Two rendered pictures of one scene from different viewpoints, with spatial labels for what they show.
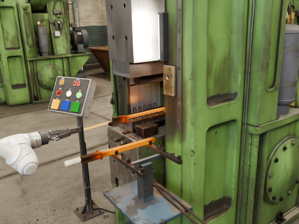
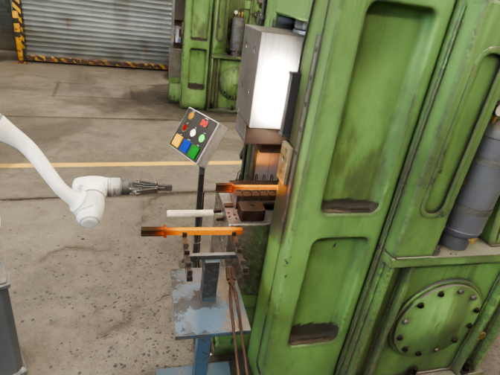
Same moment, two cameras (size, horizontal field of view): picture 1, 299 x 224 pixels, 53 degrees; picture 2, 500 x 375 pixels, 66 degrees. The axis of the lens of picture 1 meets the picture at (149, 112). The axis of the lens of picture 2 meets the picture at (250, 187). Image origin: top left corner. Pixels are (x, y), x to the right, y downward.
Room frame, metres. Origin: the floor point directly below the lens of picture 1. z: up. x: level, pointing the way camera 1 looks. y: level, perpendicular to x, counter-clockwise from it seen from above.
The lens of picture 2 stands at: (0.21, -0.47, 1.89)
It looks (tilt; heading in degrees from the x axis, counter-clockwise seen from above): 26 degrees down; 18
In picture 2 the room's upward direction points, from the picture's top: 8 degrees clockwise
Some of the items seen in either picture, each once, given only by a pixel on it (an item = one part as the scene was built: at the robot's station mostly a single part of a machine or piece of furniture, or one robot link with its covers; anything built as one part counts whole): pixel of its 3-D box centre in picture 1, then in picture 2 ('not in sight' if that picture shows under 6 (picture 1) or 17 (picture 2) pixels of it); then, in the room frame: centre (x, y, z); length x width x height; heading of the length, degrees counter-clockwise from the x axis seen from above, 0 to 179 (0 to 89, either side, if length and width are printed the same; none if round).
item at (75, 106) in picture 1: (75, 107); (194, 152); (2.13, 0.54, 1.01); 0.07 x 0.05 x 0.07; 61
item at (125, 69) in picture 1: (148, 65); (281, 129); (2.00, 0.00, 1.32); 0.42 x 0.20 x 0.10; 126
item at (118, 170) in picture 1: (156, 154); (267, 239); (1.96, -0.04, 0.69); 0.56 x 0.38 x 0.45; 126
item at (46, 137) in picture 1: (48, 137); (131, 187); (1.57, 0.57, 1.00); 0.09 x 0.08 x 0.07; 126
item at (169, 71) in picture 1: (169, 80); (284, 163); (1.70, -0.12, 1.27); 0.09 x 0.02 x 0.17; 36
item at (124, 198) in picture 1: (145, 200); (207, 298); (1.38, 0.03, 0.70); 0.40 x 0.30 x 0.02; 35
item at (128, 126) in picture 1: (149, 116); (270, 192); (2.00, 0.00, 0.96); 0.42 x 0.20 x 0.09; 126
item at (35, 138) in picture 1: (34, 140); (114, 187); (1.52, 0.63, 1.00); 0.09 x 0.06 x 0.09; 36
